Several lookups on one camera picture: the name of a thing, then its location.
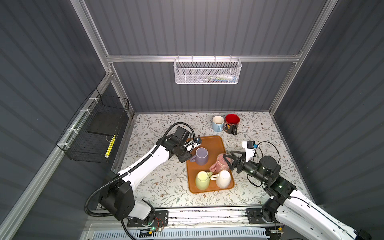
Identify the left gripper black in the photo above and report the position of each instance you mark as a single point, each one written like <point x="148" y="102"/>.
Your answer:
<point x="183" y="158"/>

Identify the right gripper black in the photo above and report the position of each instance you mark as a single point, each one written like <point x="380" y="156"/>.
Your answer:
<point x="236" y="162"/>

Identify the purple mug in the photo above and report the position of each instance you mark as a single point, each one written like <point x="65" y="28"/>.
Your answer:
<point x="200" y="157"/>

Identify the light green mug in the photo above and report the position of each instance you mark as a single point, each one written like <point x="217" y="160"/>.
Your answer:
<point x="202" y="180"/>

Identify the black skull pattern mug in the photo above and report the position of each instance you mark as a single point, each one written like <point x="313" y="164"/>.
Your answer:
<point x="231" y="124"/>

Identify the light blue mug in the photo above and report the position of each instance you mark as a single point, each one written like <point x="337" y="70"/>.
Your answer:
<point x="218" y="123"/>

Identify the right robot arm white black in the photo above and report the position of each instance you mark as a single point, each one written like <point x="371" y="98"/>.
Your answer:
<point x="289" y="206"/>

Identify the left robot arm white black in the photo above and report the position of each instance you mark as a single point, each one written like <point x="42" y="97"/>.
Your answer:
<point x="119" y="198"/>

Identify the pink ghost mug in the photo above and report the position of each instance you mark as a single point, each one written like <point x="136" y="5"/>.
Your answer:
<point x="219" y="165"/>

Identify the white cream mug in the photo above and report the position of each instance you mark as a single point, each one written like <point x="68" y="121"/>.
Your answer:
<point x="222" y="179"/>

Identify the floral table mat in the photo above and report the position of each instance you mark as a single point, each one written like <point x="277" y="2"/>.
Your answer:
<point x="167" y="185"/>

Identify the pens in white basket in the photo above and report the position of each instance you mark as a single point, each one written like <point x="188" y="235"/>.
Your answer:
<point x="221" y="79"/>

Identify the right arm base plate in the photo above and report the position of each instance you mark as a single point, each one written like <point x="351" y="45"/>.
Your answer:
<point x="255" y="216"/>

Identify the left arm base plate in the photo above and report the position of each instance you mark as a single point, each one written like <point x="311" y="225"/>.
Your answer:
<point x="158" y="218"/>

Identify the white wire mesh basket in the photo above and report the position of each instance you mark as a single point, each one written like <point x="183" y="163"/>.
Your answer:
<point x="189" y="71"/>

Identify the black wire basket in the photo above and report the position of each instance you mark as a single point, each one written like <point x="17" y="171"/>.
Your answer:
<point x="88" y="139"/>

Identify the white perforated cable duct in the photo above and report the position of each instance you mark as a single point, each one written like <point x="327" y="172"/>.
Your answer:
<point x="204" y="233"/>

